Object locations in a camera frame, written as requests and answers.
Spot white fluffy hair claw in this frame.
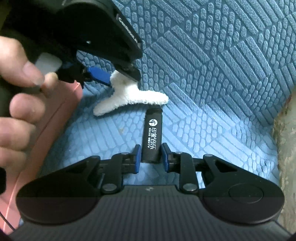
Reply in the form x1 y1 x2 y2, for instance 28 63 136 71
93 71 169 116

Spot blue textured sofa cover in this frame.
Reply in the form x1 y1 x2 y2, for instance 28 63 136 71
40 0 295 183

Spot floral cream cushion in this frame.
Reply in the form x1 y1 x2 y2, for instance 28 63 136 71
272 90 296 234

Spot person's left hand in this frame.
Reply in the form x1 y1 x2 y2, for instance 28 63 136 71
1 37 59 172

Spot pink cardboard box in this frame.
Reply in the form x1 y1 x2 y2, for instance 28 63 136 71
1 81 83 234

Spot black cylindrical stick with print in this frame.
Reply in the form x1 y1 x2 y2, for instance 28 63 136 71
142 106 163 164

